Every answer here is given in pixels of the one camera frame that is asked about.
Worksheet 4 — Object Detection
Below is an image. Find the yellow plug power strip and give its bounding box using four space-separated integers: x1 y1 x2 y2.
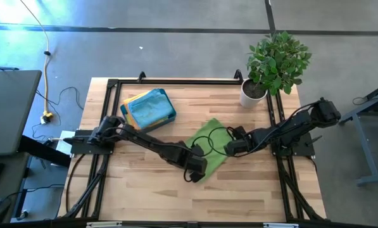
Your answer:
39 110 54 125

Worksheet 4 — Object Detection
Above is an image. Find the teal plastic bin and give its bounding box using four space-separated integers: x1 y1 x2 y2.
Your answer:
120 88 177 133

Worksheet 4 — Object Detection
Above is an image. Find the grass green microfiber towel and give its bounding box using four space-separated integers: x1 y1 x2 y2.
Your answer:
184 118 233 184

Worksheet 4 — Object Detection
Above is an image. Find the blue microfiber towel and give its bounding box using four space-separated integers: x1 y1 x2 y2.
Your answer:
127 88 176 130

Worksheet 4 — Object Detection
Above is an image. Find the orange microfiber towel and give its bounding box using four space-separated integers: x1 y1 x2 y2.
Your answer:
122 91 148 127

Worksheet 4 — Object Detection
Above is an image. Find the white ribbed plant pot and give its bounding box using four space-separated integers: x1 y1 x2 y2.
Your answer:
239 78 268 109

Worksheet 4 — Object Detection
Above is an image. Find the green leafy plant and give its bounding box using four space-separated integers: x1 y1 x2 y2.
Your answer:
246 30 313 96

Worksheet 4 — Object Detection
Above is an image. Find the black angled beam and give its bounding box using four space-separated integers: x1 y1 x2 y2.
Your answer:
17 135 72 168

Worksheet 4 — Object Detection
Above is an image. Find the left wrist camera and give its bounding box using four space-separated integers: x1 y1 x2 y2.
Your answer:
191 144 205 158

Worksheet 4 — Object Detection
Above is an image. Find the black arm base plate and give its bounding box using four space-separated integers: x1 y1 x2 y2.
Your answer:
270 132 316 158
70 129 113 156

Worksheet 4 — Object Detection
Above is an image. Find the black aluminium table frame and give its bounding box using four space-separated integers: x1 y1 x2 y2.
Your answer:
58 68 328 228

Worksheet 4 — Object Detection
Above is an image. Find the white power box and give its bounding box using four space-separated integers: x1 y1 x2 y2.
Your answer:
54 130 76 156

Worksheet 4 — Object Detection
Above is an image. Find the dark grey desk top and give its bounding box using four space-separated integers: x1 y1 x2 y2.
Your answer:
0 70 43 158

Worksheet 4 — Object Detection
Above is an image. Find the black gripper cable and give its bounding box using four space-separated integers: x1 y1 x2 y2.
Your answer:
207 126 240 158
184 135 215 183

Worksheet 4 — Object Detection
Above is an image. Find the thin black floor cable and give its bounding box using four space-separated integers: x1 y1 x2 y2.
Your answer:
32 86 84 142

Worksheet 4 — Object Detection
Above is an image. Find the silver frame bracket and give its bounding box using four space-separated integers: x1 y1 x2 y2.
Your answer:
263 222 299 228
86 221 123 228

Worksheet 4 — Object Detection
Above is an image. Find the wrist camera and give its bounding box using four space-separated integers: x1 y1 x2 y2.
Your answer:
191 144 205 158
224 139 249 157

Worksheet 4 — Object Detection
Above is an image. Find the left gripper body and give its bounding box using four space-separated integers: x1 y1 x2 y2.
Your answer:
175 148 208 174

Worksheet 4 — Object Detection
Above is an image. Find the grey desk with keyboard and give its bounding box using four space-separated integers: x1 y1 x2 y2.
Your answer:
0 151 30 224

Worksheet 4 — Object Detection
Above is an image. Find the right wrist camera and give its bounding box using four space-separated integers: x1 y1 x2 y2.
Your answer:
224 139 249 157

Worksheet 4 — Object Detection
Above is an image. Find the yellow floor cable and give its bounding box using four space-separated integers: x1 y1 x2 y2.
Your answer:
19 0 52 115

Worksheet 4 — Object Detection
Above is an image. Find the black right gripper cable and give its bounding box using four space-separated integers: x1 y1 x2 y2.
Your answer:
207 126 240 158

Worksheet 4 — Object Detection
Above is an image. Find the grey metal stand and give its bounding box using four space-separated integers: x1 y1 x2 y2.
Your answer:
339 80 378 186

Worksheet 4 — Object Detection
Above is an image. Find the black cable at stand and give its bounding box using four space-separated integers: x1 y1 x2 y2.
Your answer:
336 94 378 131

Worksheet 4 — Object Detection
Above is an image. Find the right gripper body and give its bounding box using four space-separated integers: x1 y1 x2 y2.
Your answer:
236 128 262 153

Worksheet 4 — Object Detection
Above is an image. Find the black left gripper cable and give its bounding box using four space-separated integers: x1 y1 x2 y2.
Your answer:
184 135 215 183

